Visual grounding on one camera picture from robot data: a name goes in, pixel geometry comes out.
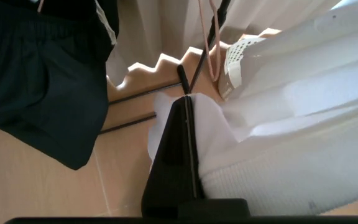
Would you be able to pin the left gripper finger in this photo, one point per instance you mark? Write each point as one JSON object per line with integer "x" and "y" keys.
{"x": 172, "y": 177}

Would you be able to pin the white laundry basket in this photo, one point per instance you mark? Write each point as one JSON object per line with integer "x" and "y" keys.
{"x": 233, "y": 74}

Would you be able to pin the black shorts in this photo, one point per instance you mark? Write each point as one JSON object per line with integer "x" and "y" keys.
{"x": 42, "y": 93}

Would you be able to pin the white curtain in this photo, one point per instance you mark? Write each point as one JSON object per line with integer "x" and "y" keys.
{"x": 154, "y": 28}

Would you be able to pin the black clothes rack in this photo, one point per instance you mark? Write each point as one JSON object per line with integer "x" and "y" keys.
{"x": 183, "y": 79}

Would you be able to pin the white garment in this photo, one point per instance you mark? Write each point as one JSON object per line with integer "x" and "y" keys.
{"x": 291, "y": 140}

